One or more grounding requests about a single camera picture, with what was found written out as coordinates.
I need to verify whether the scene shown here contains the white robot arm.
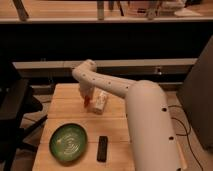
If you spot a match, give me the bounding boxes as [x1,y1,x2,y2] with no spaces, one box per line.
[72,60,183,171]

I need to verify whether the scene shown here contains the green round plate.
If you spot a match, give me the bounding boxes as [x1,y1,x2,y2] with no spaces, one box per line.
[49,123,88,163]

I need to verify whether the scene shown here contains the black rectangular remote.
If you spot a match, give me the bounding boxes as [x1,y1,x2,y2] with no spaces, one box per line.
[97,136,108,162]

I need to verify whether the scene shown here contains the black chair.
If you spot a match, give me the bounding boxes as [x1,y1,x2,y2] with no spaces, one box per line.
[0,61,47,171]

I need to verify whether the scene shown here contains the dark cabinet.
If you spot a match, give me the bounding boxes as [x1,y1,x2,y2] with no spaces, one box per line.
[177,35,213,151]

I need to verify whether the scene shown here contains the black floor cable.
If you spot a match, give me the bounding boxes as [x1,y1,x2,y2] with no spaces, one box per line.
[167,105,204,171]

